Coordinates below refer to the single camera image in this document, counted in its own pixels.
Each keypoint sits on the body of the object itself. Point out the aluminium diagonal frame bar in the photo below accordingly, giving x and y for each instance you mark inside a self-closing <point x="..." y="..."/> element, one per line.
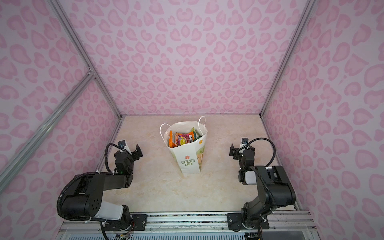
<point x="19" y="160"/>

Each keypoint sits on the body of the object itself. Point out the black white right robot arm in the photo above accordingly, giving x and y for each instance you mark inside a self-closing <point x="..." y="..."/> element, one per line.
<point x="274" y="190"/>

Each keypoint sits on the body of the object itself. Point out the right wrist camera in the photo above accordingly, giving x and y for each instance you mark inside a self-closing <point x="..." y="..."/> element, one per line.
<point x="244" y="143"/>

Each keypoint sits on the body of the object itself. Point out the orange snack packet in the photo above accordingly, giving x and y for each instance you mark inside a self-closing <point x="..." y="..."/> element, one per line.
<point x="171" y="140"/>

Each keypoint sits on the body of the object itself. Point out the aluminium frame post right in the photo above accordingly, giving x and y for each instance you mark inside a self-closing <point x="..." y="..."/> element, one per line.
<point x="310" y="7"/>

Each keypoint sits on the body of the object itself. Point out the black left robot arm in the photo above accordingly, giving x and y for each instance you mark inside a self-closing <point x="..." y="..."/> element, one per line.
<point x="82" y="198"/>

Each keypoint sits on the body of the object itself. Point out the white paper bag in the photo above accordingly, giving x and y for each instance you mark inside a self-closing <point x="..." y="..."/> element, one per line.
<point x="189" y="156"/>

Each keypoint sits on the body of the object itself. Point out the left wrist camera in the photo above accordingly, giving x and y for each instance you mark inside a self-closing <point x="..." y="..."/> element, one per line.
<point x="123" y="146"/>

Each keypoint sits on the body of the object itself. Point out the aluminium frame post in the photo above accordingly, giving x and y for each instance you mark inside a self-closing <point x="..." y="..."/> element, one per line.
<point x="310" y="7"/>
<point x="79" y="46"/>

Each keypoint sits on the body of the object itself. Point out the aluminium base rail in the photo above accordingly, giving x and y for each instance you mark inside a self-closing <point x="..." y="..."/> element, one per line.
<point x="281" y="225"/>

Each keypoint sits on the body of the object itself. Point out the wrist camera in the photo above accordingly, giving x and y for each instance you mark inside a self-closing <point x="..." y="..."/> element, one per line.
<point x="244" y="143"/>
<point x="123" y="146"/>

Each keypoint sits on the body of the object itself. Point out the aluminium frame post left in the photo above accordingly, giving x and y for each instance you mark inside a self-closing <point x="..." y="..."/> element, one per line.
<point x="79" y="46"/>

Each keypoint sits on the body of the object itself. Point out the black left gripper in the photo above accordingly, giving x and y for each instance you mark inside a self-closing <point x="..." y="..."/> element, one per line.
<point x="136" y="157"/>

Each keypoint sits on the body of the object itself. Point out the green candy packet bottom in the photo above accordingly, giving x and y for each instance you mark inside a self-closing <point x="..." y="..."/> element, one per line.
<point x="195" y="135"/>

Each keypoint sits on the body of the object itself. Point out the red yellow candy packet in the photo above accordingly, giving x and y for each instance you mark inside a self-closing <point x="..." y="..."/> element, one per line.
<point x="184" y="138"/>

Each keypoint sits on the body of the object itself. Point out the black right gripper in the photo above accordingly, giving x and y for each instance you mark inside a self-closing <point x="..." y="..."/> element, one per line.
<point x="232" y="150"/>

